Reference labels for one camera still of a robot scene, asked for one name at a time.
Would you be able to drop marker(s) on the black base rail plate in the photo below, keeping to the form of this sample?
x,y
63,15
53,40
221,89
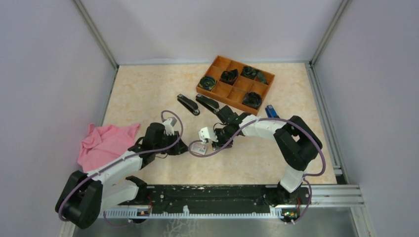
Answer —
x,y
218,199

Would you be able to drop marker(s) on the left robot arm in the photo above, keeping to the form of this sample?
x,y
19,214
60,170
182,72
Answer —
x,y
87,195

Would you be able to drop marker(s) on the dark green flat item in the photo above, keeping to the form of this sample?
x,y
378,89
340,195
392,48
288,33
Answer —
x,y
261,77

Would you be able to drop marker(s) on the black coiled item lower right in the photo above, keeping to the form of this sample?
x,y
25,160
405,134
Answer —
x,y
252,100

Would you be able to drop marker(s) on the pink cloth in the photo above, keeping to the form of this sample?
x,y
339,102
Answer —
x,y
104,144

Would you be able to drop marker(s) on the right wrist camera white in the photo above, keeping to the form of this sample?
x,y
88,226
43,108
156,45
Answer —
x,y
207,134

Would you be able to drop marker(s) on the black coiled item centre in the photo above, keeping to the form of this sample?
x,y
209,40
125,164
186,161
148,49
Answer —
x,y
229,77

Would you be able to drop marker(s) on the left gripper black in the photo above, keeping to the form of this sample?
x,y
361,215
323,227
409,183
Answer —
x,y
181,147

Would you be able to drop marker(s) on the red white staple box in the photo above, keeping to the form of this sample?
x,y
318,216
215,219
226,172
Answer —
x,y
198,148

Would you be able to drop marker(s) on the black coiled item blue-green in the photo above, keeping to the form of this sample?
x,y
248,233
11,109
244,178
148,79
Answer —
x,y
207,82

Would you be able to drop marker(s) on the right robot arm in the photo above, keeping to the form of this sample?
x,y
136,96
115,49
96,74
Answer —
x,y
298,144

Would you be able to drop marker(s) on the black stapler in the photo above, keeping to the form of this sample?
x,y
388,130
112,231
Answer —
x,y
208,103
189,104

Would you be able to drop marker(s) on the black coiled item upper right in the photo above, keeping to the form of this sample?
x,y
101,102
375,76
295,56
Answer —
x,y
250,72

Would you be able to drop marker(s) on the blue stapler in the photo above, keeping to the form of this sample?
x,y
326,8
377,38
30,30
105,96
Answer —
x,y
270,111

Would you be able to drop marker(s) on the orange compartment tray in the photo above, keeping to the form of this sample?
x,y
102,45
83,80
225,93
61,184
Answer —
x,y
233,95

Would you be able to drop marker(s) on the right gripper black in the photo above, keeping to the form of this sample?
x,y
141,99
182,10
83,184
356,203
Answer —
x,y
220,142

